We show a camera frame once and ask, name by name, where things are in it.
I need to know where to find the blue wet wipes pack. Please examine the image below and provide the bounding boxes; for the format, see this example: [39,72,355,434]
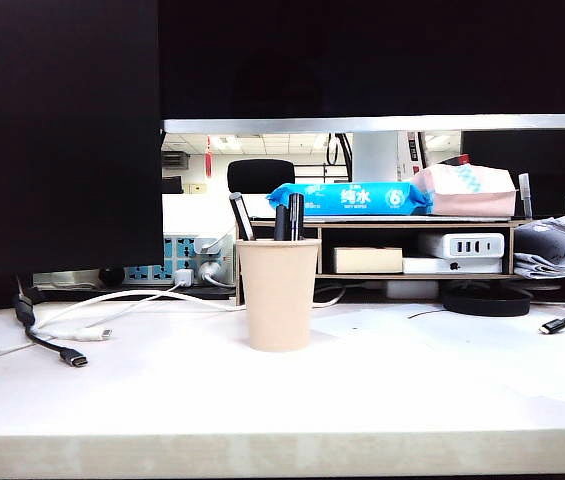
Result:
[266,181,434,217]

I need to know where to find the cream rectangular box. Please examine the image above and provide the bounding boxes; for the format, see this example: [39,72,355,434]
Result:
[332,246,404,275]

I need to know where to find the black hanging cables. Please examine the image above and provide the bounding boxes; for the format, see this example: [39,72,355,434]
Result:
[325,132,354,184]

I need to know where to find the wooden desk shelf riser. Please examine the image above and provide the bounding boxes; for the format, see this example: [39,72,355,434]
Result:
[234,214,565,307]

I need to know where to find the white flat box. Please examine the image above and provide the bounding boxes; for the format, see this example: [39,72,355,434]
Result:
[402,257,505,275]

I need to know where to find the white blue power strip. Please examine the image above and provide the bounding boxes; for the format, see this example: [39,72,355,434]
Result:
[121,234,237,287]

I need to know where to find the black silver flat pen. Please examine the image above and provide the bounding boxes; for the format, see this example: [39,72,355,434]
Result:
[228,192,257,242]

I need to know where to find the small black ball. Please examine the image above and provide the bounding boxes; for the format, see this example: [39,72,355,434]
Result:
[99,266,127,286]

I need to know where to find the black marker pen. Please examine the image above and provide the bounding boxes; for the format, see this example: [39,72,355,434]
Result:
[288,192,306,242]

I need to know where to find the white looped cable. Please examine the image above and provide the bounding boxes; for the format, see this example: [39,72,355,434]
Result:
[311,284,348,309]

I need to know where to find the black HDMI cable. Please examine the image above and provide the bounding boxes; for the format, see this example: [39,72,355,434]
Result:
[11,277,89,370]

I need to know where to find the silver monitor stand base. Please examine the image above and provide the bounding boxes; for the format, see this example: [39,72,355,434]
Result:
[31,269,128,292]

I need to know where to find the white multi-port charger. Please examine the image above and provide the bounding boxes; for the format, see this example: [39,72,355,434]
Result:
[417,232,506,260]

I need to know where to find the pink tissue pack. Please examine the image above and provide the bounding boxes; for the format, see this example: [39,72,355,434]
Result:
[401,163,518,217]

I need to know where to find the white angled power plug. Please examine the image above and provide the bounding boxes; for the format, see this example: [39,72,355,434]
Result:
[195,233,229,254]

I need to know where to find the beige paper cup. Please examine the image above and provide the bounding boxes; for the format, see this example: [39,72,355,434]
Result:
[235,238,322,353]

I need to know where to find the black monitor silver edge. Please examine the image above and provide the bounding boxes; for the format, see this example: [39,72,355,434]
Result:
[159,0,565,135]

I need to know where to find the black round stand base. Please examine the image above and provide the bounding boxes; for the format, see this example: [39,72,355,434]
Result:
[441,285,533,317]

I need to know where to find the black rounded pen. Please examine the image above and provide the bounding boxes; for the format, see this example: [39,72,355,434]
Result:
[273,203,289,242]

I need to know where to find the black office chair back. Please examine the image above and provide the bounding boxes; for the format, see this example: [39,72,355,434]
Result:
[227,158,297,194]

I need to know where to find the white USB-C cable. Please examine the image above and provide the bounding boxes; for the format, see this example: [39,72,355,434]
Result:
[29,287,248,343]

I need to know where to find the rolled printed paper stack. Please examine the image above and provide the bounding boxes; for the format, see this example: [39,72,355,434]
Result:
[513,215,565,280]

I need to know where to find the white round power plug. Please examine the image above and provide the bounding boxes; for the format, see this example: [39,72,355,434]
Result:
[196,262,236,289]

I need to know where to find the clear pen grey cap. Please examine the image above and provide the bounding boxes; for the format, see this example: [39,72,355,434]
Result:
[518,172,534,220]

